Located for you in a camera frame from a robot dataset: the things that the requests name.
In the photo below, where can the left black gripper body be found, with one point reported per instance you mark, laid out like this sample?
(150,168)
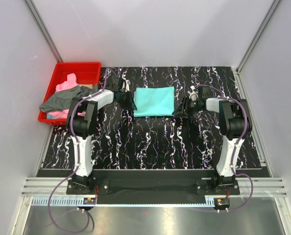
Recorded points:
(125,100)

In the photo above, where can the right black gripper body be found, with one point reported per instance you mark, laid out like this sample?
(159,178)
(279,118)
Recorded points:
(190,106)

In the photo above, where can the teal t shirt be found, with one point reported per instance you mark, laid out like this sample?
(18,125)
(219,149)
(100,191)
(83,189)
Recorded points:
(154,102)

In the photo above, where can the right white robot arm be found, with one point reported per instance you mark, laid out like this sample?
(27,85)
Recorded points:
(234,125)

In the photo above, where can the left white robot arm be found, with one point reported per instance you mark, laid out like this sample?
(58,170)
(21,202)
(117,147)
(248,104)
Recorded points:
(82,123)

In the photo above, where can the red plastic bin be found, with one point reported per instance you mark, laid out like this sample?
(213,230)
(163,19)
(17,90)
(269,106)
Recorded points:
(87,74)

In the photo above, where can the pink t shirt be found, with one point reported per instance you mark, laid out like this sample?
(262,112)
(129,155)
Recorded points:
(68,84)

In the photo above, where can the grey t shirt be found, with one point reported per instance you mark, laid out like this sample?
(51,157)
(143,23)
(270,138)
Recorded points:
(61,100)

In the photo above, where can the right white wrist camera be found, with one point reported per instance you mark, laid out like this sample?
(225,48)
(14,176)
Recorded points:
(200,93)

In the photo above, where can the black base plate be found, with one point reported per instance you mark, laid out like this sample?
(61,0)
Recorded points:
(158,187)

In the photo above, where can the left aluminium corner post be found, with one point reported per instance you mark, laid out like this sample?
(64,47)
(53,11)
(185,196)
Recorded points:
(43,29)

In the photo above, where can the aluminium corner post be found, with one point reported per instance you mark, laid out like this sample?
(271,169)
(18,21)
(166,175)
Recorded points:
(264,24)
(43,29)

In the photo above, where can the right aluminium corner post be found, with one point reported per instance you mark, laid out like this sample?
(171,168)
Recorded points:
(264,24)

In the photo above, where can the white slotted cable duct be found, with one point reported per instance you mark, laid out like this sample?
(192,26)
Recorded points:
(207,202)

